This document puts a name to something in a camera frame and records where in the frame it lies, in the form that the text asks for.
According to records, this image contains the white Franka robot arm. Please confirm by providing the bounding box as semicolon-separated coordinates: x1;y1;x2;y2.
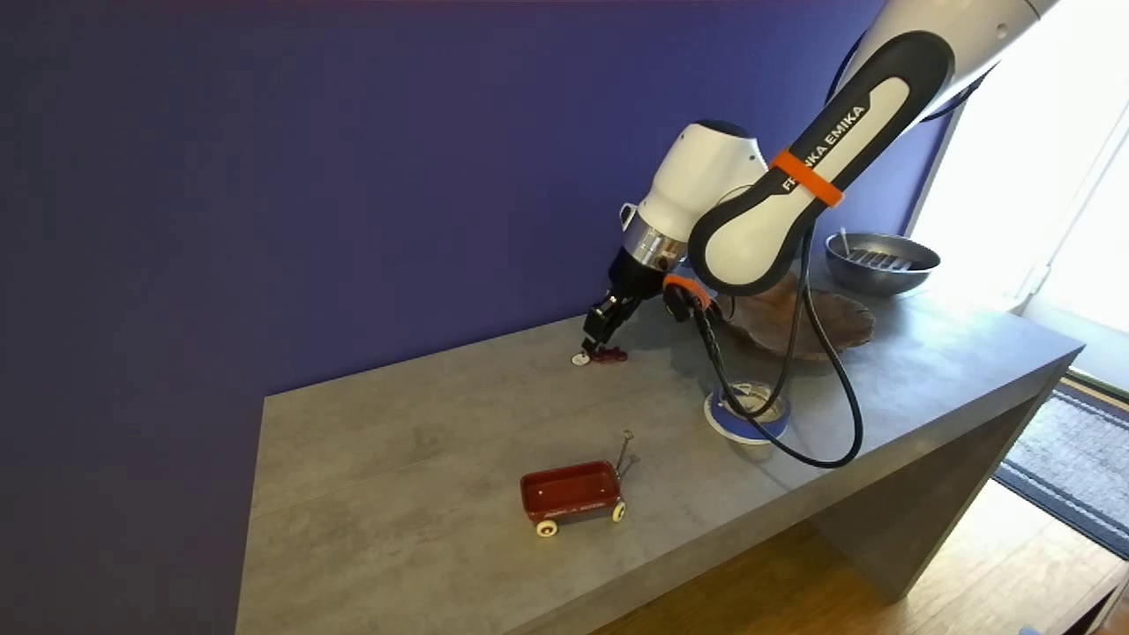
581;0;1060;361

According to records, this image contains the metal spoon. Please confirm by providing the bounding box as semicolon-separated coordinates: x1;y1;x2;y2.
837;231;855;260

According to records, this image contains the red toy wagon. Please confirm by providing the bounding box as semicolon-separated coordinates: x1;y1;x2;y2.
518;434;637;541

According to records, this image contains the metal bowl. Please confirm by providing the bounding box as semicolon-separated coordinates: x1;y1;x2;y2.
827;232;944;298

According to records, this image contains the grey concrete-look cabinet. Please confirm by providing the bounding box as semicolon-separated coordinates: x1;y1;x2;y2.
237;291;1080;635

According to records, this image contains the blue tape roll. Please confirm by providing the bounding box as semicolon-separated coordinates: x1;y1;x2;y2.
703;382;790;445

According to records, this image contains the dark floor mat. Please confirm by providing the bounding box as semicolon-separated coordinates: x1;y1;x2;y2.
994;382;1129;562

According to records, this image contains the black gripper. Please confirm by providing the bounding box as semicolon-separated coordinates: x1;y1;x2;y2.
581;252;666;361

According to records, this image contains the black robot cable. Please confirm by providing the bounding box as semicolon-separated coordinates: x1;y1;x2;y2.
664;232;868;472

